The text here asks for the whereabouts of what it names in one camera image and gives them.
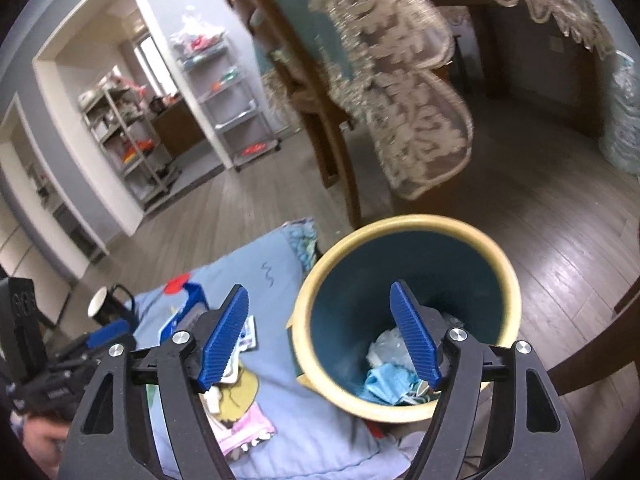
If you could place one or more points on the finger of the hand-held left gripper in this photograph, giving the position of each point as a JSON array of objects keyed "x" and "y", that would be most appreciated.
[{"x": 110, "y": 334}]

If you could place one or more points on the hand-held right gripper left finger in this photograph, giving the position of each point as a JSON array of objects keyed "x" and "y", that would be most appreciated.
[{"x": 222, "y": 340}]

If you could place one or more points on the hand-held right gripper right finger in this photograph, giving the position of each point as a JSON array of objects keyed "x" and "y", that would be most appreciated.
[{"x": 415, "y": 340}]

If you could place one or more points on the clear plastic wrapper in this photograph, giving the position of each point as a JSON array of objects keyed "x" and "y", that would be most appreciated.
[{"x": 452, "y": 321}]

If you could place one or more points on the blue snack packet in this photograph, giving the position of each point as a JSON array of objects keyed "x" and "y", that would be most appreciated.
[{"x": 172, "y": 327}]

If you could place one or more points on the yellow-rimmed dark waste bin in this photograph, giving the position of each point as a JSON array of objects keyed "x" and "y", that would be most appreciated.
[{"x": 350, "y": 280}]

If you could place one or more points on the person's left hand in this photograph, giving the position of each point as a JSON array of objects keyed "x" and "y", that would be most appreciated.
[{"x": 42, "y": 440}]

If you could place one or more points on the black mug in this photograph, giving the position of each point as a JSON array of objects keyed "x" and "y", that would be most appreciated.
[{"x": 114, "y": 311}]

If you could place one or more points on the red and white packet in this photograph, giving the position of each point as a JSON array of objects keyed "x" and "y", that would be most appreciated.
[{"x": 248, "y": 332}]

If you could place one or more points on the blue cartoon printed blanket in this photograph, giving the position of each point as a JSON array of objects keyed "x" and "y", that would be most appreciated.
[{"x": 280, "y": 285}]

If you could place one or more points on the wooden chair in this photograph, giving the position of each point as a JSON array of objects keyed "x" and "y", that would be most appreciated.
[
  {"x": 340, "y": 160},
  {"x": 590, "y": 360}
]

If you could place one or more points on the orange packages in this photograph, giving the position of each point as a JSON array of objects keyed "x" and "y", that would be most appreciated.
[{"x": 139, "y": 150}]

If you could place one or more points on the red flat item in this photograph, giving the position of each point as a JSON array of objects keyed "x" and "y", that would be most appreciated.
[{"x": 254, "y": 151}]

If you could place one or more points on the brown kitchen cabinet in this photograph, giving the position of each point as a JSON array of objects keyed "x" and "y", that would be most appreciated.
[{"x": 177, "y": 130}]

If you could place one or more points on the white trolley rack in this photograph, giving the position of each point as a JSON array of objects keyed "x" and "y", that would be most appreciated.
[{"x": 235, "y": 120}]

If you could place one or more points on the table with lace tablecloth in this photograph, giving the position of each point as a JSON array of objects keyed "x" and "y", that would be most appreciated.
[{"x": 410, "y": 110}]

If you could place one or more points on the metal shelf rack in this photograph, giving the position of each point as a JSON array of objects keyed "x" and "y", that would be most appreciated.
[{"x": 112, "y": 95}]

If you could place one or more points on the orange and green items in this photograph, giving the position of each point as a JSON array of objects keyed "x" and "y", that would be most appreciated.
[{"x": 224, "y": 81}]

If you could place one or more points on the kitchen window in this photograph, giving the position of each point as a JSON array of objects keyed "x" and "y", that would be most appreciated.
[{"x": 146, "y": 50}]

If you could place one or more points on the wooden dining table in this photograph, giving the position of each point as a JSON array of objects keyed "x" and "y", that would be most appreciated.
[{"x": 482, "y": 50}]

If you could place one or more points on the white woven sack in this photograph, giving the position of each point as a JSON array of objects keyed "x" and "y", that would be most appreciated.
[{"x": 622, "y": 125}]

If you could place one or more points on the plastic bag with items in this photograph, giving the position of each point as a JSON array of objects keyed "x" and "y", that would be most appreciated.
[{"x": 197, "y": 35}]

